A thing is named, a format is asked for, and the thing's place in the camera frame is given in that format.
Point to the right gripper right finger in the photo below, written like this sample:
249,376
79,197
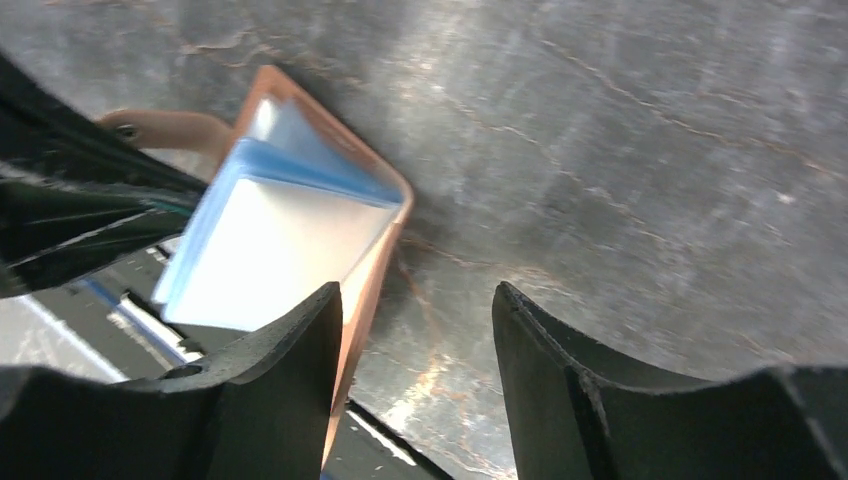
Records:
578,409

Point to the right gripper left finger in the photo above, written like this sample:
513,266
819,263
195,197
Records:
55,426

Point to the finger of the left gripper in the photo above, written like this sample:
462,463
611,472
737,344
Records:
45,143
54,235

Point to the brown leather card holder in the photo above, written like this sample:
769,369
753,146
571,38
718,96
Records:
298,200

